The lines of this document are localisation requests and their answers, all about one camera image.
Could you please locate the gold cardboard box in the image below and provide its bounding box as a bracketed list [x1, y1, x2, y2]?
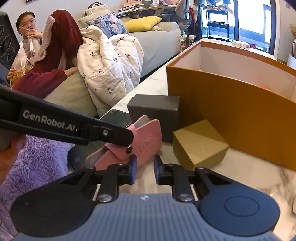
[173, 120, 229, 171]

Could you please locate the purple fuzzy sleeve forearm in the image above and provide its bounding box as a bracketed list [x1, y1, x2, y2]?
[1, 136, 73, 240]

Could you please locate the left hand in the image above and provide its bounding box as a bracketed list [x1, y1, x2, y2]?
[0, 134, 27, 184]

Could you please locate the black smartphone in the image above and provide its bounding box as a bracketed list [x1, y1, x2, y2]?
[100, 109, 132, 128]

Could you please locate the person in red clothes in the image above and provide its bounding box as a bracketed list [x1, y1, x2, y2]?
[12, 9, 82, 99]

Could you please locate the dark grey small box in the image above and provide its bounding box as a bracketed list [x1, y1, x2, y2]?
[127, 94, 180, 143]

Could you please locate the white printed blanket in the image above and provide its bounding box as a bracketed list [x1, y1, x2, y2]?
[77, 25, 144, 116]

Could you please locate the orange cardboard storage box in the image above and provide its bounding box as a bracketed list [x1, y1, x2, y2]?
[166, 38, 295, 170]

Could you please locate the blue floral pillow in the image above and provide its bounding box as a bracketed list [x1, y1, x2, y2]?
[86, 13, 129, 38]

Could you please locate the grey sofa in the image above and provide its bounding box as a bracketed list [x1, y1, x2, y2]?
[45, 22, 181, 117]

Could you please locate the white small box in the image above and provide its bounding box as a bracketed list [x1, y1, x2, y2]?
[232, 40, 251, 49]

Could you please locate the yellow pillow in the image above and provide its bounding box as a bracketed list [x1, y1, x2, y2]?
[124, 16, 163, 33]

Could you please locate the black metal shelf rack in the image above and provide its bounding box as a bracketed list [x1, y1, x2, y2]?
[204, 5, 230, 41]

